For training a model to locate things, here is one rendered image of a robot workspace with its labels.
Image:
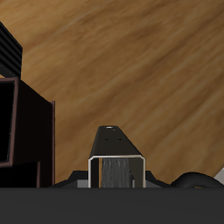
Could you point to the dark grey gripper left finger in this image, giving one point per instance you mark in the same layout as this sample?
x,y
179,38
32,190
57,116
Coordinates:
x,y
75,178

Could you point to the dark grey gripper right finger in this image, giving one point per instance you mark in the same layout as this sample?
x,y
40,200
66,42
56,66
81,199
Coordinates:
x,y
151,179

